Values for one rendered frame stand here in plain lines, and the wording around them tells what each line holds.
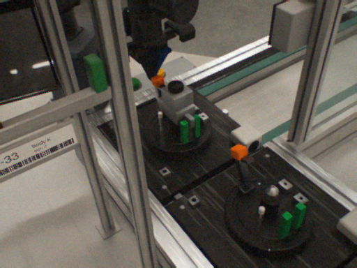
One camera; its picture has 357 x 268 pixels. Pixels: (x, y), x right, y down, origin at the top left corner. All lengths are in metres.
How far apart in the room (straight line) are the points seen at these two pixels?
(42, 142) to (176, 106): 0.40
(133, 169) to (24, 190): 0.51
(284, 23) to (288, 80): 0.42
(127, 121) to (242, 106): 0.60
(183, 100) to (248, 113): 0.26
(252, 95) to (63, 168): 0.48
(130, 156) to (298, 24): 0.36
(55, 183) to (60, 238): 0.14
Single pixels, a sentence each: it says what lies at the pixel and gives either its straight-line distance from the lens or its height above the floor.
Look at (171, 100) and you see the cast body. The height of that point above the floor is 1.08.
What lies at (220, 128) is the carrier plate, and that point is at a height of 0.97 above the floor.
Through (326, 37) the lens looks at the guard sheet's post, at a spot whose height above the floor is 1.20.
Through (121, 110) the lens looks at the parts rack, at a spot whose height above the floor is 1.28.
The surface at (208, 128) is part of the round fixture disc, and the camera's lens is 0.79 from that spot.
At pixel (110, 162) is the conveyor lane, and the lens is 0.79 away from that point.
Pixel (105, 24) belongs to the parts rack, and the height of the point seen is 1.37.
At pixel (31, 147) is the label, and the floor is 1.29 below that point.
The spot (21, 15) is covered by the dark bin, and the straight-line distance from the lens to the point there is 0.38.
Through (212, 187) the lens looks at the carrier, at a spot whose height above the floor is 0.97.
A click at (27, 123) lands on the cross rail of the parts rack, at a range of 0.35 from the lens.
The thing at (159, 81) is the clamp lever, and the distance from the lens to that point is 0.78.
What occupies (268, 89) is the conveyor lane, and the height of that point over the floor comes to 0.92.
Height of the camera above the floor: 1.52
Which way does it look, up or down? 43 degrees down
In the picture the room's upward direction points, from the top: 3 degrees counter-clockwise
